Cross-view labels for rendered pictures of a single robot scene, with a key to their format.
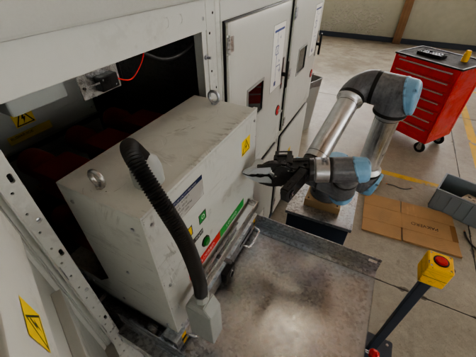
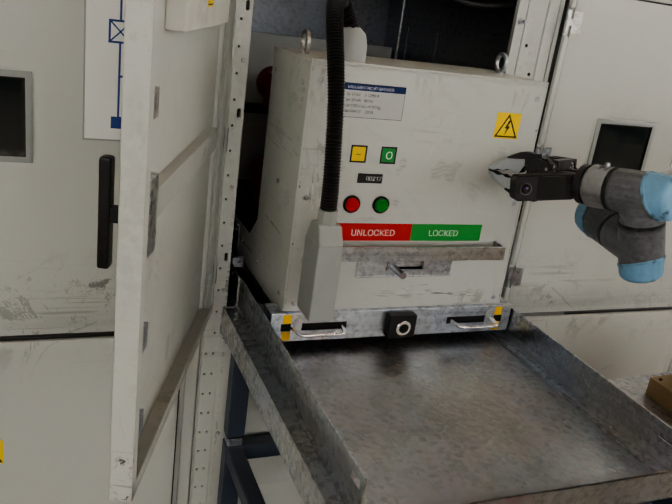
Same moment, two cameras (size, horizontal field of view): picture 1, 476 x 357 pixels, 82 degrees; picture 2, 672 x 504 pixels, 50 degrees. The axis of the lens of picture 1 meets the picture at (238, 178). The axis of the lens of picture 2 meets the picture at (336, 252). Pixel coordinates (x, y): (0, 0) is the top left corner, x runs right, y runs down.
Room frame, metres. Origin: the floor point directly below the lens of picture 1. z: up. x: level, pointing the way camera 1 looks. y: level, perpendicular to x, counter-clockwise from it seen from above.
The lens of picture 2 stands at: (-0.60, -0.69, 1.50)
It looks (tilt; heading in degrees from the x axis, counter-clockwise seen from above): 19 degrees down; 39
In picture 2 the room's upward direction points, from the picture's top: 8 degrees clockwise
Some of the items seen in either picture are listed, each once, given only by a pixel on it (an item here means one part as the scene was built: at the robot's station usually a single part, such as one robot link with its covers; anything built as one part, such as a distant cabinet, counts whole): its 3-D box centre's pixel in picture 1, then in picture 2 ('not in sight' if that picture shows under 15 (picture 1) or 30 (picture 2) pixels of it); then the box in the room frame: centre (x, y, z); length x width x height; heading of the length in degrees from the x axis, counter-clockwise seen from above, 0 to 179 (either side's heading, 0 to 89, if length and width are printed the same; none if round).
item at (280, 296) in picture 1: (260, 299); (421, 390); (0.46, -0.08, 0.82); 0.68 x 0.62 x 0.06; 63
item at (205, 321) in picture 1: (203, 314); (320, 268); (0.31, 0.09, 1.04); 0.08 x 0.05 x 0.17; 63
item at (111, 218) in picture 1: (150, 192); (365, 165); (0.65, 0.28, 1.15); 0.51 x 0.50 x 0.48; 63
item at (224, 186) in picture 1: (219, 220); (417, 201); (0.53, 0.05, 1.15); 0.48 x 0.01 x 0.48; 153
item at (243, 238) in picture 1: (219, 268); (392, 317); (0.54, 0.07, 0.90); 0.54 x 0.05 x 0.06; 153
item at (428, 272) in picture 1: (435, 269); not in sight; (0.56, -0.72, 0.85); 0.08 x 0.08 x 0.10; 63
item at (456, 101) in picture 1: (423, 95); not in sight; (2.93, -2.06, 0.51); 0.70 x 0.48 x 1.03; 29
